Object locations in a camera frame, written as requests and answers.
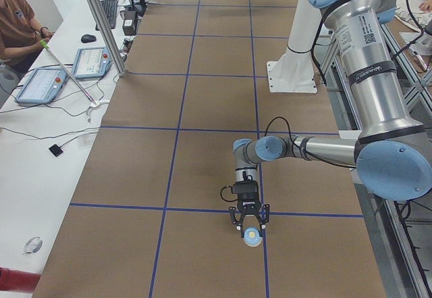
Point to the metal rod green tip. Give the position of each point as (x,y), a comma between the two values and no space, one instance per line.
(93,103)

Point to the aluminium frame post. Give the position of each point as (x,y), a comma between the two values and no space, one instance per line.
(108,37)

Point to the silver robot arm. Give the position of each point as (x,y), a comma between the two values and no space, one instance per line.
(392,155)

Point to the small black square pad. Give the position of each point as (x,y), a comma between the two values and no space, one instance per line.
(56,150)

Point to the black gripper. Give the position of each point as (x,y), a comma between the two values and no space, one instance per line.
(248,201)

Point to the black computer mouse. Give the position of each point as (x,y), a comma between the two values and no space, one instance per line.
(88,38)

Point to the blue teach pendant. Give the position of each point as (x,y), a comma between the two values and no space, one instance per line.
(91,63)
(42,86)

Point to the black box with label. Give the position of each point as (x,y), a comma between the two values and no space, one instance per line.
(129,23)

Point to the black keyboard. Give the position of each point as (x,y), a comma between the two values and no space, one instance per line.
(110,10)

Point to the near blue teach pendant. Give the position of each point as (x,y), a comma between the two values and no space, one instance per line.
(42,86)

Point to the far blue teach pendant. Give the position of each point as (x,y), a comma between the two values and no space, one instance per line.
(91,63)

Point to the red fire extinguisher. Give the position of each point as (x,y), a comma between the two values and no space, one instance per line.
(18,281)

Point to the person in brown shirt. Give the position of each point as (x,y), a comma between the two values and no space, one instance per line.
(21,35)

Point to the blue desk bell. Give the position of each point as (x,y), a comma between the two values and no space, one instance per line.
(252,237)

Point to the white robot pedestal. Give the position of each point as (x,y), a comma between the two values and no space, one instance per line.
(293,72)

